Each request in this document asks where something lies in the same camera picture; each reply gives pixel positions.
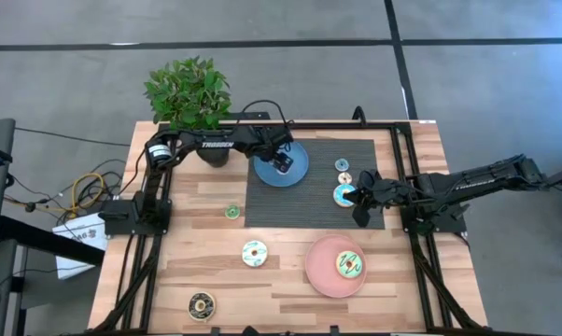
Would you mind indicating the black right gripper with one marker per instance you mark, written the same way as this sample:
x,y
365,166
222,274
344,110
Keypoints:
x,y
388,192

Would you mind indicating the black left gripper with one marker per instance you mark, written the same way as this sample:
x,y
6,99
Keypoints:
x,y
271,140

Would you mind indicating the large blue iced donut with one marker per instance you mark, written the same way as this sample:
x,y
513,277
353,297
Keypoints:
x,y
339,200

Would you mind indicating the small white donut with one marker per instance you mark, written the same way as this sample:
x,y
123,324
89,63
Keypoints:
x,y
341,180

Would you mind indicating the small teal donut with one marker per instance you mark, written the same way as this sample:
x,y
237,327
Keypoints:
x,y
338,167

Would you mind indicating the large green donut dark drizzle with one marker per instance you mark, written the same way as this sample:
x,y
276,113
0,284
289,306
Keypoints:
x,y
344,257

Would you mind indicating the small green donut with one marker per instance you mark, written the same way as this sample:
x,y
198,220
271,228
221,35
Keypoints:
x,y
228,214

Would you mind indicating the large white donut teal drizzle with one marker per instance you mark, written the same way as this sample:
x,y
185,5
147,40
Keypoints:
x,y
249,247

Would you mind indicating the large chocolate donut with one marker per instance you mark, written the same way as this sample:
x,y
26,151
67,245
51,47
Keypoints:
x,y
194,301

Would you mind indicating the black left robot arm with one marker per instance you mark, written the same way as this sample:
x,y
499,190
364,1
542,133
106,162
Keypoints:
x,y
218,144

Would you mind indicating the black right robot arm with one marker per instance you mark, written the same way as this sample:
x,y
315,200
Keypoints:
x,y
472,186

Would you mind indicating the blue plate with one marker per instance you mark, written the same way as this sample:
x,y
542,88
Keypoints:
x,y
299,172

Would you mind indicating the grey woven placemat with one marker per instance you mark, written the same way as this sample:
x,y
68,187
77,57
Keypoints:
x,y
309,210

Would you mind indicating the black power strip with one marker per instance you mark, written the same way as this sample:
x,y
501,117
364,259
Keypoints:
x,y
253,116

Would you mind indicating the pink plate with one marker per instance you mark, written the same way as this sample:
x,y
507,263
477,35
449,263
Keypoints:
x,y
323,273

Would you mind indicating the green potted plant black pot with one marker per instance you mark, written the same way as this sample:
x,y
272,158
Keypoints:
x,y
187,93

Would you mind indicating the white paper sheet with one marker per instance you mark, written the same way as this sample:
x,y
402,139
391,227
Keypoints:
x,y
78,233

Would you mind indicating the black desk leg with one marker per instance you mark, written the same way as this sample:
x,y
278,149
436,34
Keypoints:
x,y
47,240

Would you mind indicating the black aluminium rig frame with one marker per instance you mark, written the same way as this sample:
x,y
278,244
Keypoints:
x,y
332,125

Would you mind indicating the black edge mount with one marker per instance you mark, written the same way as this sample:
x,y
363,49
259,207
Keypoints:
x,y
214,331
334,331
250,331

